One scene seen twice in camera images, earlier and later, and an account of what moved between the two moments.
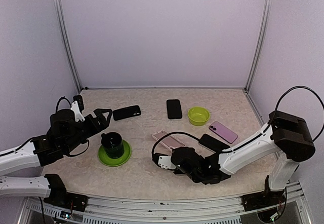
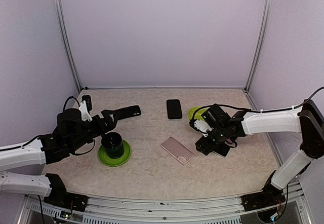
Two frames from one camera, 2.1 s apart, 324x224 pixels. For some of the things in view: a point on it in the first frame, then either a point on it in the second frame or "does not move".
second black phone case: (126, 112) does not move
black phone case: (174, 109) does not move
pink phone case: (157, 135) -> (177, 149)
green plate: (106, 159) does not move
